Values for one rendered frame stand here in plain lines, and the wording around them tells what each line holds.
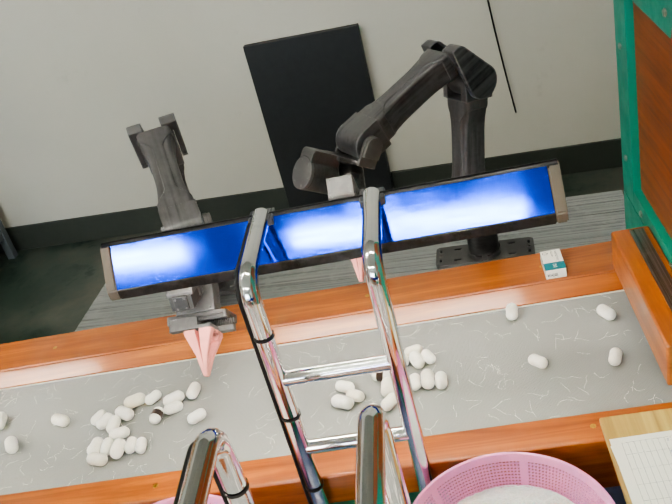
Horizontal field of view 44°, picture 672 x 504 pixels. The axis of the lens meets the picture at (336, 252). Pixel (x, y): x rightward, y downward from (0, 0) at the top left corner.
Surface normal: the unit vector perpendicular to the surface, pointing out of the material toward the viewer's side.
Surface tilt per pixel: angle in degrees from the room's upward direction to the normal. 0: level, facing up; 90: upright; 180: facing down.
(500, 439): 0
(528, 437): 0
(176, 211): 30
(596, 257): 0
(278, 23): 90
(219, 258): 58
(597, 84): 90
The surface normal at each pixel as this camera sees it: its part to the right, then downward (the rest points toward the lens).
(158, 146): -0.07, -0.51
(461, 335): -0.22, -0.83
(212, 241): -0.15, 0.00
